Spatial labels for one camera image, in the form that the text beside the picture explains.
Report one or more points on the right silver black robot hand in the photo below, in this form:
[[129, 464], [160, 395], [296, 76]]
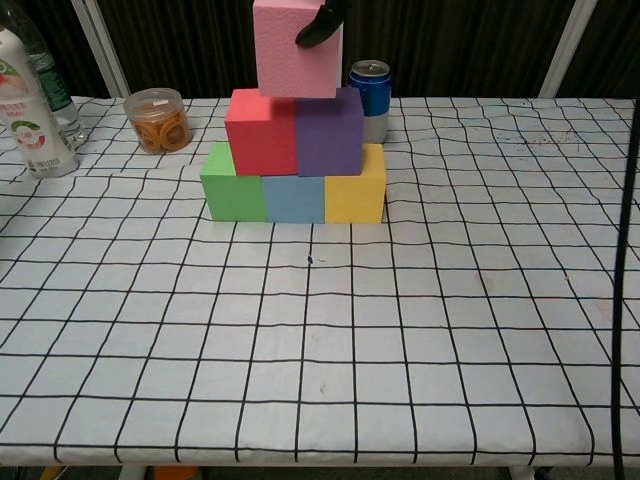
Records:
[[322, 25]]

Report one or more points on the pink foam cube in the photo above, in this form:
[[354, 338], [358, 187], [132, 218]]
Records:
[[295, 50]]

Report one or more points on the purple foam cube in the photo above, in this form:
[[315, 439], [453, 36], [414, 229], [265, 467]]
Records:
[[330, 140]]

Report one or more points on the red foam cube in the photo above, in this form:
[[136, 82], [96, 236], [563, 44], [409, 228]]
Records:
[[260, 140]]

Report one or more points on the yellow foam cube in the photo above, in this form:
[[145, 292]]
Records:
[[355, 197]]

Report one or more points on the light blue foam cube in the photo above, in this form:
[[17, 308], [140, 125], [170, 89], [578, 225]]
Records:
[[295, 200]]

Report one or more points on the green foam cube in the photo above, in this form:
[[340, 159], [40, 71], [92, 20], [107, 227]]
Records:
[[230, 195]]

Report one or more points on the blue soda can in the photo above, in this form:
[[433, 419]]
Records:
[[375, 100]]

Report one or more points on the clear jar of rubber bands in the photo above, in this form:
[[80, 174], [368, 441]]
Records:
[[160, 125]]

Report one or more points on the clear water bottle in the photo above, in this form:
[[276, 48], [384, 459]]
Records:
[[57, 95]]

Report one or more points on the yellow-capped drink bottle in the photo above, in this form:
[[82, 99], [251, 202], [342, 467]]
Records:
[[25, 115]]

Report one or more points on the white black grid tablecloth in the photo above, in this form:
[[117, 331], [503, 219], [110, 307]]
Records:
[[320, 350]]

